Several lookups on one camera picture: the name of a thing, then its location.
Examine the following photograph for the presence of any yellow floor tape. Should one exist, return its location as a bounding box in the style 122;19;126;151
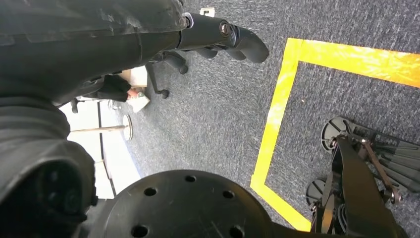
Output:
250;38;420;232

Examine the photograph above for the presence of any tan cardboard box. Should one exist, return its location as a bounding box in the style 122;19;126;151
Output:
119;65;148;88

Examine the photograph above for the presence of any black robot leg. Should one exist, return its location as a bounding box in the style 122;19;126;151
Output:
323;134;409;238

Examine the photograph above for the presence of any black round robot plate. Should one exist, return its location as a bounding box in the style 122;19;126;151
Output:
87;169;315;238

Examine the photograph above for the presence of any black caster office chair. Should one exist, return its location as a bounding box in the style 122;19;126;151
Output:
144;49;189;100

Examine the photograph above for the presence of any person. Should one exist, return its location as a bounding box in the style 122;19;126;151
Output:
83;74;152;114

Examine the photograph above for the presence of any chrome stanchion post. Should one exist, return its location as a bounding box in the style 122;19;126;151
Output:
70;114;134;142

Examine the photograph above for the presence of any grey robot foot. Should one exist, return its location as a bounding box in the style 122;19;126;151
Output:
305;177;349;238
320;116;420;194

